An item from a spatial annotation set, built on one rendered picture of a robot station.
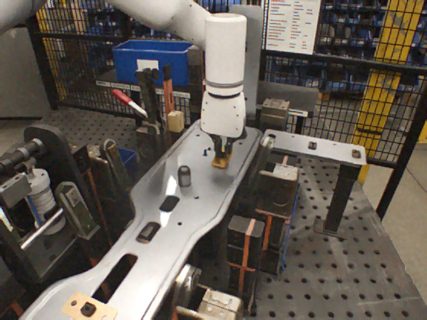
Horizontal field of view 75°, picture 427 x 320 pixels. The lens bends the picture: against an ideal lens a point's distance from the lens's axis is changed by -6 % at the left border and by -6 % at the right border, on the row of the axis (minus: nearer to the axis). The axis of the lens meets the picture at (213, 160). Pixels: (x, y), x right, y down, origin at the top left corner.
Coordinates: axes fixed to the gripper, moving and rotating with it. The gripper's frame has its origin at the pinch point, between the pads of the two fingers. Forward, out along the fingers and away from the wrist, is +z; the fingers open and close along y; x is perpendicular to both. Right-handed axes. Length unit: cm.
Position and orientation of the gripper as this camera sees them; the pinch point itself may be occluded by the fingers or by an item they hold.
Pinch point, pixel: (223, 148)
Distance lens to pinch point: 75.9
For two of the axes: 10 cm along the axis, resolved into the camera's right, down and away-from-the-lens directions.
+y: 9.3, 2.0, -3.0
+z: 0.0, 8.3, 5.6
